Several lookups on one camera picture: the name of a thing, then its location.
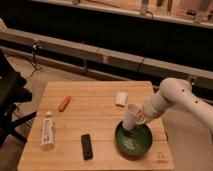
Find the small white packet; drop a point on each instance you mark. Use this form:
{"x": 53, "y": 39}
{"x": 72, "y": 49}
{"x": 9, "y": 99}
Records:
{"x": 121, "y": 99}

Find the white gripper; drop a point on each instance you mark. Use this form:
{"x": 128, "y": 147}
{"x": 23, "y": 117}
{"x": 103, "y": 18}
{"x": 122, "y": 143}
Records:
{"x": 141, "y": 118}

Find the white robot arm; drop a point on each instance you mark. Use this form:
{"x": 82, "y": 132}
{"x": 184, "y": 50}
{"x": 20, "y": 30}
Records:
{"x": 176, "y": 91}

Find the green ceramic bowl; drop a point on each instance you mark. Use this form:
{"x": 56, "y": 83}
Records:
{"x": 134, "y": 143}

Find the white tube with cap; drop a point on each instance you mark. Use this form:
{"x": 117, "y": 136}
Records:
{"x": 48, "y": 131}

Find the black remote control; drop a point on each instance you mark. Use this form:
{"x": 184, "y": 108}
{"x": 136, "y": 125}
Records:
{"x": 87, "y": 147}

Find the black chair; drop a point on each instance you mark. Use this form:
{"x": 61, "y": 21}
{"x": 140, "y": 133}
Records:
{"x": 12, "y": 90}

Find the white ceramic cup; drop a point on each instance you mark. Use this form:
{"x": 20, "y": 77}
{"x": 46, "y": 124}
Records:
{"x": 131, "y": 117}

